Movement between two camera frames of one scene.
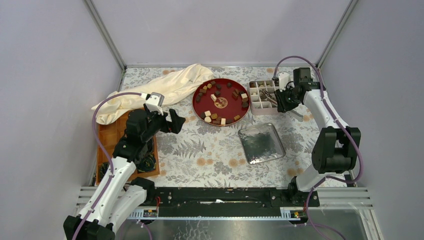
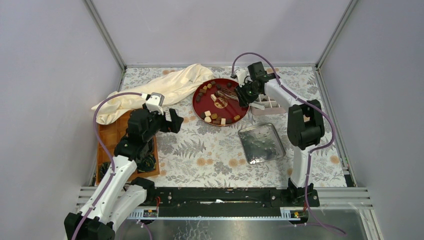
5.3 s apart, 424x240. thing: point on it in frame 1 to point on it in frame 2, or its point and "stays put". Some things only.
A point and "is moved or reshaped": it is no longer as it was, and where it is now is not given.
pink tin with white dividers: (262, 100) stays put
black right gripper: (282, 106) to (243, 100)
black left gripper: (174, 126) stays put
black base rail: (227, 201) stays put
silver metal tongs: (264, 94) is moved or reshaped
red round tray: (221, 102) stays put
